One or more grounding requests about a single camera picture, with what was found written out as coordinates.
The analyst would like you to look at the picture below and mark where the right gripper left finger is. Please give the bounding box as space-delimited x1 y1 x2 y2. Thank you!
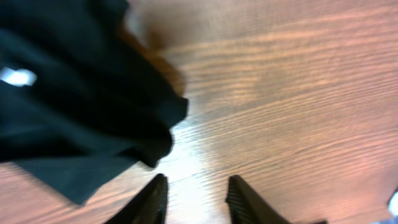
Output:
104 174 169 224

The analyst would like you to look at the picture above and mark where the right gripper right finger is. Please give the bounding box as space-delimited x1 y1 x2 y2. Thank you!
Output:
225 174 329 224

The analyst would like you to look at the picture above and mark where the black t-shirt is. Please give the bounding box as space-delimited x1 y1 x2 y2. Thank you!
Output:
1 0 188 205

